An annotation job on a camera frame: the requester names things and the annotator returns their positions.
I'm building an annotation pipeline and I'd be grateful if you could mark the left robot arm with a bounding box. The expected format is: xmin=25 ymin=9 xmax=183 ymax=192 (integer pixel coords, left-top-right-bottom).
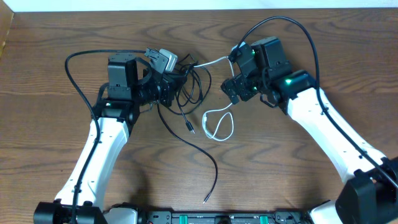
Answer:
xmin=34 ymin=49 xmax=187 ymax=223

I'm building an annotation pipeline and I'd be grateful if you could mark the camera cable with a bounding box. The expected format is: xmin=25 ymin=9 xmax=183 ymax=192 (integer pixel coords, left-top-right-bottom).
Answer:
xmin=233 ymin=16 xmax=398 ymax=190
xmin=64 ymin=49 xmax=147 ymax=224

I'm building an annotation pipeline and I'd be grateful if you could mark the left camera cable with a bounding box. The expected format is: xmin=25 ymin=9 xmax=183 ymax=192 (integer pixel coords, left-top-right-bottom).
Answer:
xmin=64 ymin=49 xmax=147 ymax=224

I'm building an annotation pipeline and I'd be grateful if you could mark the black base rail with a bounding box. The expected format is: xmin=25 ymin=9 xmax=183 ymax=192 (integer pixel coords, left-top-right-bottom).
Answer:
xmin=105 ymin=210 xmax=315 ymax=224

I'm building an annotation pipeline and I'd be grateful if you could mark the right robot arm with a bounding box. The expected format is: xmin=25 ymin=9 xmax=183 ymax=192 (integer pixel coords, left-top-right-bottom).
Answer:
xmin=221 ymin=37 xmax=397 ymax=223

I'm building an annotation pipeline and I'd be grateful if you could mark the right camera cable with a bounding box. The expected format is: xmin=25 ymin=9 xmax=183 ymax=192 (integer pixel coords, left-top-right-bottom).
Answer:
xmin=233 ymin=16 xmax=398 ymax=190

